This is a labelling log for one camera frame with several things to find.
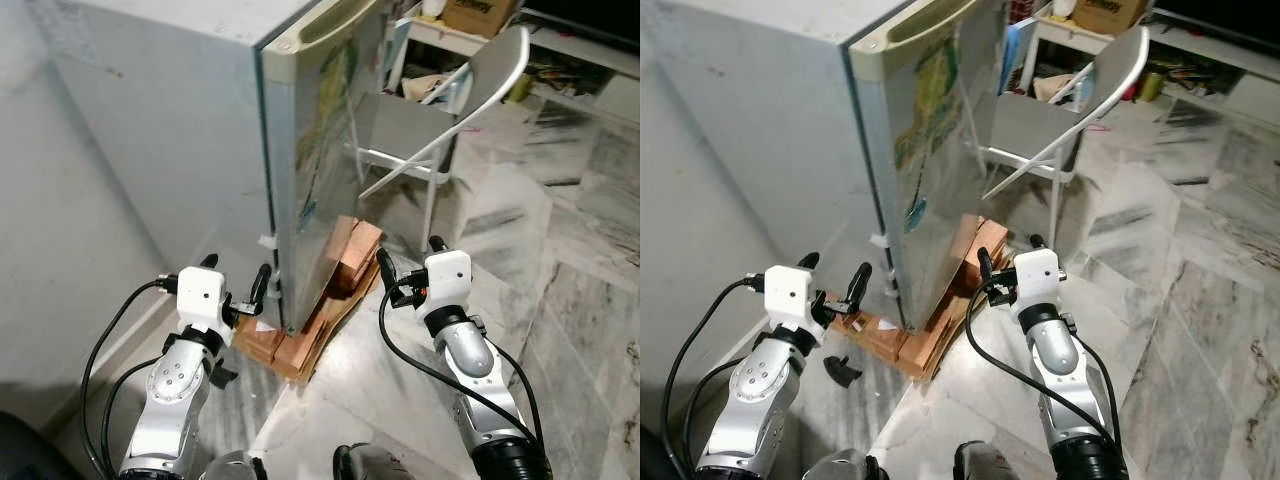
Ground long black right arm cable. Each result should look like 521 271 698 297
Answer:
962 295 1121 456
377 295 541 461

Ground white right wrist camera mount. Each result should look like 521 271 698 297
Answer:
1010 248 1063 309
423 250 473 313

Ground robot left leg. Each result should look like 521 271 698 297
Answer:
800 450 879 480
198 450 269 480

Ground long black left arm cable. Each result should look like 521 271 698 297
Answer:
665 278 769 479
80 278 181 479

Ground white shelf table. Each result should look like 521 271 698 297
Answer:
1020 10 1126 101
385 10 506 101

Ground brown boards under fridge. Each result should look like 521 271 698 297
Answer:
825 215 1013 381
232 215 386 383

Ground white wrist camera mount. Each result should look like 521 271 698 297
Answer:
1010 248 1063 309
423 250 473 313
765 265 823 336
176 268 233 336

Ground robot right leg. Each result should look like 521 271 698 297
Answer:
333 443 426 480
952 440 1041 480

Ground long black arm cable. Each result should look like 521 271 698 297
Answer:
665 278 769 479
962 295 1121 456
377 295 541 461
80 278 181 479

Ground short black right arm cable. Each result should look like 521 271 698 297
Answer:
488 342 546 446
1072 338 1123 441

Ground grey fridge body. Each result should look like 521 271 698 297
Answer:
48 0 323 306
650 0 931 311

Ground beige crumpled cloth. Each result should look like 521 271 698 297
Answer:
400 72 451 99
1030 72 1076 101

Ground short black left arm cable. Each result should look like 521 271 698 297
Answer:
102 356 166 476
689 355 751 471

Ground brown cardboard box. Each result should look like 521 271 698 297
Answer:
440 0 521 39
1070 0 1149 36

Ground white low shelf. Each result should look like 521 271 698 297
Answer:
1150 25 1280 126
520 25 641 126

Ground robot leg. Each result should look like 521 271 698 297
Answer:
198 450 269 480
952 440 1041 480
800 450 879 480
333 443 426 480

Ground black rounded object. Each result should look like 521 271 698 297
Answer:
0 410 81 480

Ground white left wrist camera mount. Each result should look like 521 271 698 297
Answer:
176 268 233 336
765 265 823 336

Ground short black arm cable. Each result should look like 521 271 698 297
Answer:
689 355 751 471
102 356 166 476
488 342 546 446
1072 338 1123 441

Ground light blue flat panel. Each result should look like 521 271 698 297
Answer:
1003 15 1036 96
385 15 411 96

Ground grey metal folding chair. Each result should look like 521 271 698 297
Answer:
975 25 1151 251
345 25 532 256

